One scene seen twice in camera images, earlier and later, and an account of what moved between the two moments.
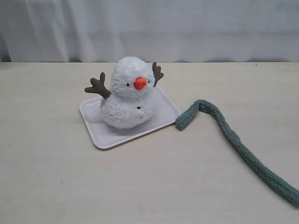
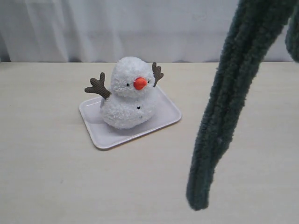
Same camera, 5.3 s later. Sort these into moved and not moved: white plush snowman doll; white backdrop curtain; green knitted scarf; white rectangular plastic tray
Moved: green knitted scarf
Not moved: white backdrop curtain; white plush snowman doll; white rectangular plastic tray
